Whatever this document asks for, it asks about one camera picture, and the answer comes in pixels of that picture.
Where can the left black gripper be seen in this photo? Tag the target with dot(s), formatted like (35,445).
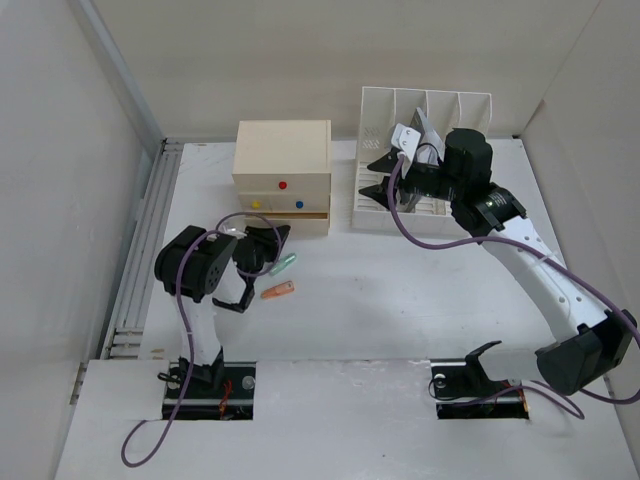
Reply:
(266,239)

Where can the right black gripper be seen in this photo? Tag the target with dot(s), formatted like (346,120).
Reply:
(379,192)

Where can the green highlighter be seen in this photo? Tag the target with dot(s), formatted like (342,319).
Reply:
(282,264)

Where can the grey setup guide booklet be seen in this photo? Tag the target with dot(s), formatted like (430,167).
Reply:
(430,151)

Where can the orange highlighter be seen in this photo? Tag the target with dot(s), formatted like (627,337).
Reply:
(279,290)

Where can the cream drawer cabinet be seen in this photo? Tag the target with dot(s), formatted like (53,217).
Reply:
(282,169)

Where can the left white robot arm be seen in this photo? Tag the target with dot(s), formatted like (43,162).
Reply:
(210,276)

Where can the white file organizer rack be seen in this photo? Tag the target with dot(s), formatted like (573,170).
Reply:
(387,116)

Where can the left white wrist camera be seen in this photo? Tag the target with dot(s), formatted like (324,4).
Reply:
(231,230)

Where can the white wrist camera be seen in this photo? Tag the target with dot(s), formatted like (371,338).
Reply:
(405,140)
(231,230)

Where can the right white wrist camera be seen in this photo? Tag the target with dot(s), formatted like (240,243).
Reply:
(405,140)

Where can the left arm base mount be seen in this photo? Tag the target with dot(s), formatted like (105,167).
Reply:
(229,399)

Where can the aluminium frame rail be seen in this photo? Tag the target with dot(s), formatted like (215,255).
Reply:
(138,112)

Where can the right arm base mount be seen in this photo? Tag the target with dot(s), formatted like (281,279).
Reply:
(463,391)

